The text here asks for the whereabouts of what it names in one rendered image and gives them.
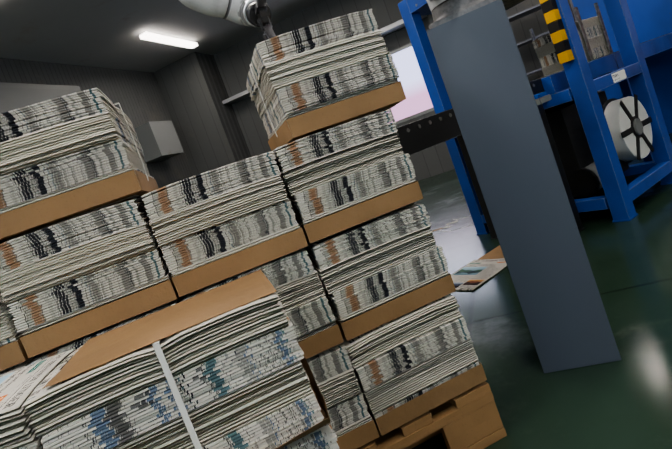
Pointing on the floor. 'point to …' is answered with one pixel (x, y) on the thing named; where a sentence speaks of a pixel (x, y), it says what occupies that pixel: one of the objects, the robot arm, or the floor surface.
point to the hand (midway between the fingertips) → (274, 20)
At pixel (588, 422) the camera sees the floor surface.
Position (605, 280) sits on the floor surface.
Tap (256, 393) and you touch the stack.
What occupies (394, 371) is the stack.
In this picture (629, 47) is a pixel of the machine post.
